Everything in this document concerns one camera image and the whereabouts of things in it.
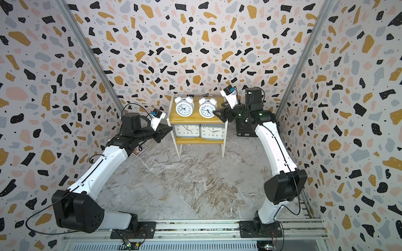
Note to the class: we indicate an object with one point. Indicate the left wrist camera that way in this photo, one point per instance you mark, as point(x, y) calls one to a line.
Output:
point(156, 117)

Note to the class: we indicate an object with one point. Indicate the black flat case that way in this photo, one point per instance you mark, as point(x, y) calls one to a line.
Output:
point(245, 129)

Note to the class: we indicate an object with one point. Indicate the wooden shelf white metal frame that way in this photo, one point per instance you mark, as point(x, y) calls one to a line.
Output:
point(195, 118)

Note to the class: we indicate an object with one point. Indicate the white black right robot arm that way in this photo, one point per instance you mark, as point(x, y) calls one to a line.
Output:
point(287, 180)

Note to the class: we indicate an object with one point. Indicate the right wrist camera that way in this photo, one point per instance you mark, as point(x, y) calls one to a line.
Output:
point(231, 95)

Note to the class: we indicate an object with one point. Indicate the grey square clock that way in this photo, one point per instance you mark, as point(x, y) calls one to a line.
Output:
point(187, 130)
point(212, 131)

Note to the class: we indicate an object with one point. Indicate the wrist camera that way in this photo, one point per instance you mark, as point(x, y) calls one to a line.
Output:
point(156, 117)
point(231, 95)

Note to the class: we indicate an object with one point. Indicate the white twin-bell clock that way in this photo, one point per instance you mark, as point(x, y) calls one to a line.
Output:
point(208, 104)
point(184, 105)

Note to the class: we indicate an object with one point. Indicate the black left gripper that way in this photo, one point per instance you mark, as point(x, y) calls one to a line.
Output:
point(159, 132)

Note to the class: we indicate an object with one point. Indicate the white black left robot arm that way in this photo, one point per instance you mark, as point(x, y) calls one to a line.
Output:
point(76, 209)

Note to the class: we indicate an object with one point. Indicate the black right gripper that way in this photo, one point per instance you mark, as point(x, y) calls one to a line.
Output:
point(228, 111)

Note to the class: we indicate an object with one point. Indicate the small picture card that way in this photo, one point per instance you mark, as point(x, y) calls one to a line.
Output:
point(139, 150)

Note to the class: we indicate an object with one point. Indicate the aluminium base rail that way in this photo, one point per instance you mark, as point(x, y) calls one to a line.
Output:
point(207, 235)

